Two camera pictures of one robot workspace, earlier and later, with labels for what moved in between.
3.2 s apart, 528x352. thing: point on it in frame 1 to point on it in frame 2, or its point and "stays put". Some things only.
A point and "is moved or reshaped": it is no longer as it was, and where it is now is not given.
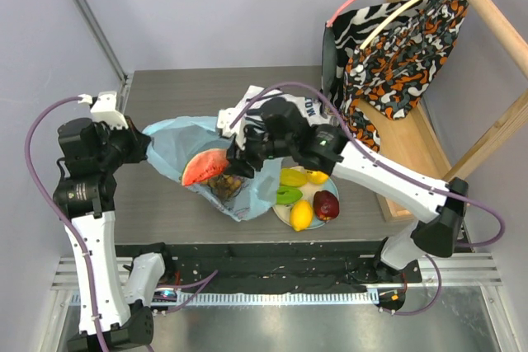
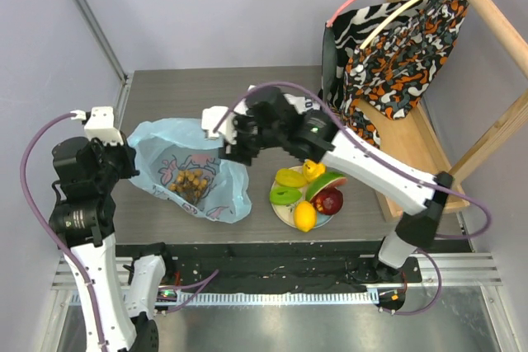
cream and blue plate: x=284 y=212 to x=294 y=177
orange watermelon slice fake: x=205 y=165 to x=319 y=182
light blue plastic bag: x=174 y=141 is moved or reshaped
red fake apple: x=326 y=205 stays put
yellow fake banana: x=289 y=177 stays put
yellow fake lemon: x=301 y=214 stays put
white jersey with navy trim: x=310 y=107 stays put
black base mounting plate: x=277 y=266 stays put
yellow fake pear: x=317 y=177 stays put
